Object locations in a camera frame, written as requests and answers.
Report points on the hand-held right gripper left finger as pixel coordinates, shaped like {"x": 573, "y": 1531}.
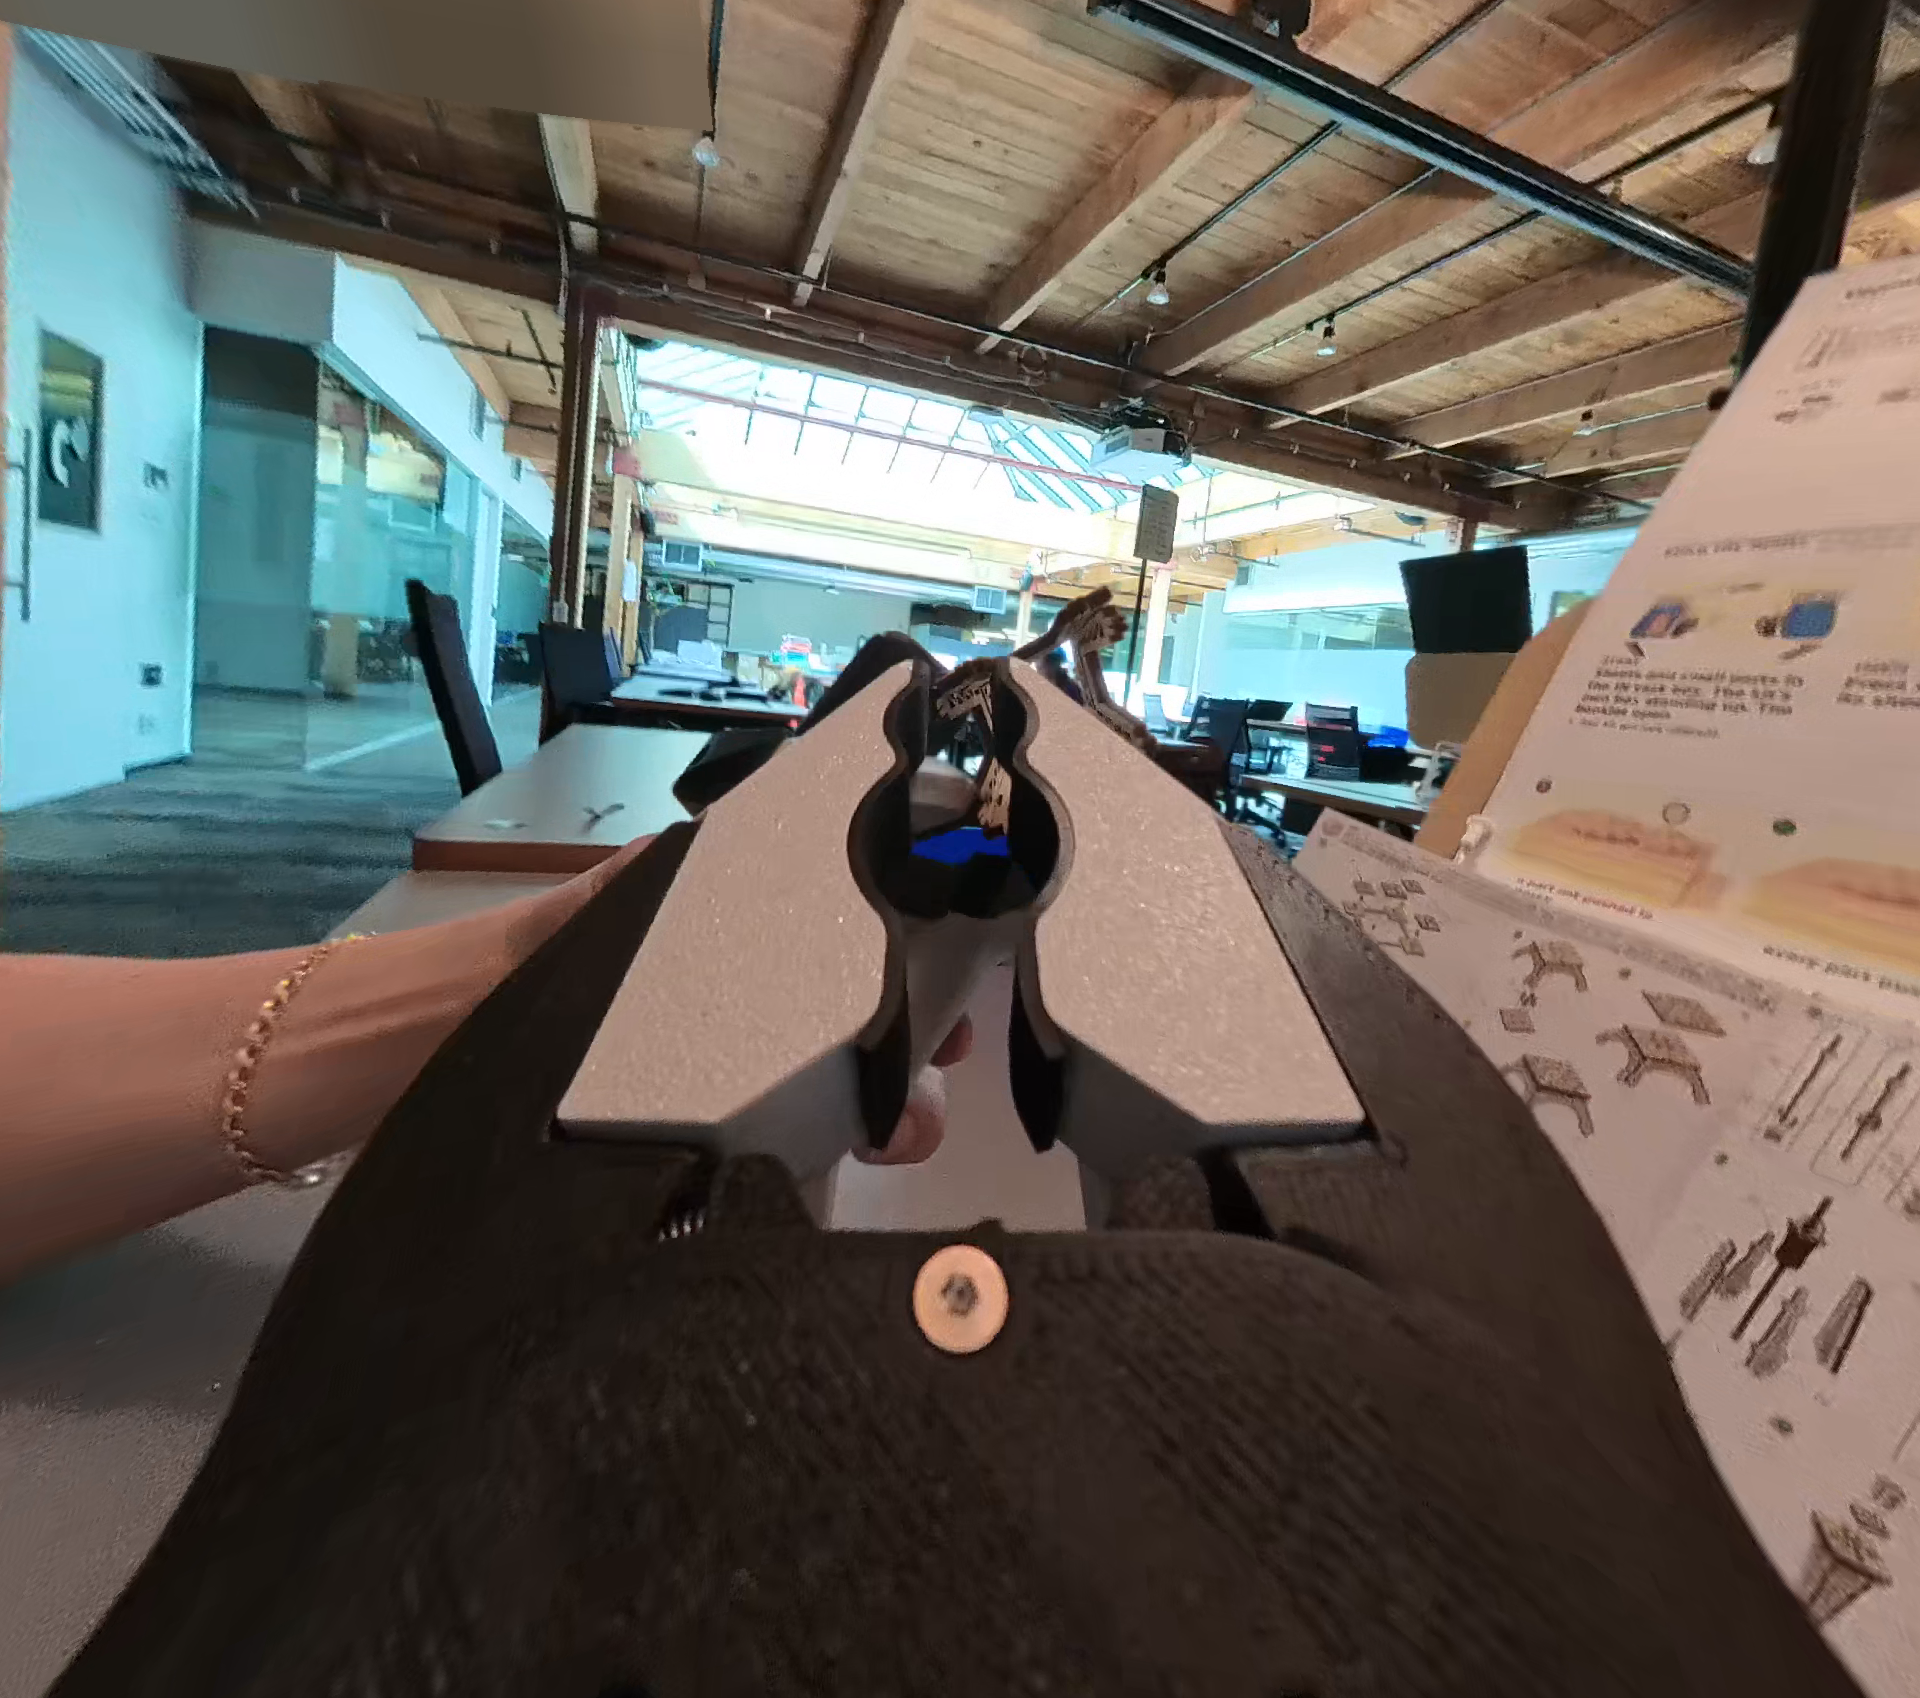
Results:
{"x": 735, "y": 978}

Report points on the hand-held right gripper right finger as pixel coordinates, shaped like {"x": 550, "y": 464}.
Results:
{"x": 1200, "y": 978}

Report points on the wooden lattice arch piece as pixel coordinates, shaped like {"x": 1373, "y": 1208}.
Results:
{"x": 1080, "y": 630}

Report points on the person's left forearm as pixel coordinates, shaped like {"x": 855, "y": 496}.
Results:
{"x": 120, "y": 1099}

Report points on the brown wooden office desk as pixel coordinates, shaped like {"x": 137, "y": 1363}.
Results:
{"x": 555, "y": 799}

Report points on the grey desk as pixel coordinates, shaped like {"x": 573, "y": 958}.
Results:
{"x": 90, "y": 1428}

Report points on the person's left hand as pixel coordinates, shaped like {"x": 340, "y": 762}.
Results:
{"x": 481, "y": 963}

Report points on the black office chair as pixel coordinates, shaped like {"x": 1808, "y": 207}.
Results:
{"x": 579, "y": 679}
{"x": 1333, "y": 738}
{"x": 450, "y": 692}
{"x": 1219, "y": 738}

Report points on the blue plastic storage bin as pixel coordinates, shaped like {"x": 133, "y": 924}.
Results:
{"x": 952, "y": 847}

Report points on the brown backing board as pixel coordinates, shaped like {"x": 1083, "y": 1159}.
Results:
{"x": 1479, "y": 769}

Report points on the black and beige board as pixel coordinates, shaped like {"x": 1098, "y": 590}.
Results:
{"x": 1463, "y": 596}

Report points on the assembly instruction booklet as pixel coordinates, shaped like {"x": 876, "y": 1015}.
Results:
{"x": 1650, "y": 1128}

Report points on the ceiling projector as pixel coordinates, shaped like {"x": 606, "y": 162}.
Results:
{"x": 1140, "y": 453}

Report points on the black stand pole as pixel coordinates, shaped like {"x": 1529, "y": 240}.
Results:
{"x": 1839, "y": 49}

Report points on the framed wall picture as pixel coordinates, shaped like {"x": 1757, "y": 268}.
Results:
{"x": 69, "y": 439}

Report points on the black ceiling track rail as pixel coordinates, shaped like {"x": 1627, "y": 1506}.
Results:
{"x": 1424, "y": 147}

